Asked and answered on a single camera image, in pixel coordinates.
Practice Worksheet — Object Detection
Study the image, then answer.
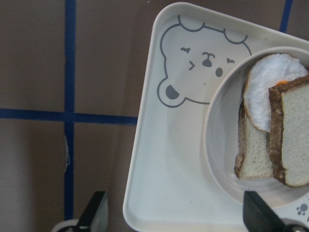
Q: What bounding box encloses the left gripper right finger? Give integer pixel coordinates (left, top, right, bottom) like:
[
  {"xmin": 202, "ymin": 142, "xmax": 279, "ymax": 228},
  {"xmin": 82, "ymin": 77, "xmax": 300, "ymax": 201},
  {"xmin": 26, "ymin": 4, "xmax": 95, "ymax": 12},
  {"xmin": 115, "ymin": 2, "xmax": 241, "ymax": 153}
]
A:
[{"xmin": 242, "ymin": 191, "xmax": 285, "ymax": 232}]

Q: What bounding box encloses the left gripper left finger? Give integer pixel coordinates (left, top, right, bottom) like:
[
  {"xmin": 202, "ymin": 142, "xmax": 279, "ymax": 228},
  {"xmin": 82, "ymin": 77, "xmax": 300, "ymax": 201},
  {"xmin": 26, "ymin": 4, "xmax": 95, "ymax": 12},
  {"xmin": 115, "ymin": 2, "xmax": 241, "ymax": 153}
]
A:
[{"xmin": 76, "ymin": 191, "xmax": 107, "ymax": 230}]

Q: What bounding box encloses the cream bear tray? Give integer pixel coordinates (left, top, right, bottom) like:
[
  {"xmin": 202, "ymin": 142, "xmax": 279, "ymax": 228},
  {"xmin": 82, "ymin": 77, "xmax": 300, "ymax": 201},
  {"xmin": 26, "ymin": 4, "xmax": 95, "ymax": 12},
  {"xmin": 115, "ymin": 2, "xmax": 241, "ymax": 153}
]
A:
[{"xmin": 123, "ymin": 2, "xmax": 309, "ymax": 232}]

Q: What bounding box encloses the bread slice on plate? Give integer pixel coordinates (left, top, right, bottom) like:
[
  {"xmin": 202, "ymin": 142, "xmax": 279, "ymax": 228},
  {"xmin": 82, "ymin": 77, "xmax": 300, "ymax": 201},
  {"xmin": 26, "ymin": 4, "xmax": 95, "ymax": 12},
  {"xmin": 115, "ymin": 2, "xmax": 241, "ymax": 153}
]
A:
[{"xmin": 234, "ymin": 103, "xmax": 273, "ymax": 180}]

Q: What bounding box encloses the toy fried egg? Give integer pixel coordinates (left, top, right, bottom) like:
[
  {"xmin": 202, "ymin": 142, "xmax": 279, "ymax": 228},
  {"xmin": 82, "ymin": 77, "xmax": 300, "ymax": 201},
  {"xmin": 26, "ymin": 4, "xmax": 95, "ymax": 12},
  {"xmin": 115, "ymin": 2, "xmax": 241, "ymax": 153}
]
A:
[{"xmin": 243, "ymin": 54, "xmax": 308, "ymax": 132}]

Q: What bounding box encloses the cream round plate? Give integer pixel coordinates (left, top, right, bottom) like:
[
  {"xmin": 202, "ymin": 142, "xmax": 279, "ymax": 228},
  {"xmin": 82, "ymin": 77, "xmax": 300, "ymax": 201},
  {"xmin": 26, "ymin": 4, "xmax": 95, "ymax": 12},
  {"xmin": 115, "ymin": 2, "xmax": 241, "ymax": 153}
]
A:
[{"xmin": 203, "ymin": 47, "xmax": 309, "ymax": 207}]

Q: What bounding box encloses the bread slice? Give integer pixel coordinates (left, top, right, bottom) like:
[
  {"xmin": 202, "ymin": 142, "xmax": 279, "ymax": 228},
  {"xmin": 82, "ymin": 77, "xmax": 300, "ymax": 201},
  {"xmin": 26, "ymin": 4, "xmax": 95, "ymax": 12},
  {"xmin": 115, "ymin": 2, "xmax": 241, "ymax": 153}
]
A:
[
  {"xmin": 234, "ymin": 103, "xmax": 273, "ymax": 180},
  {"xmin": 269, "ymin": 76, "xmax": 309, "ymax": 188}
]

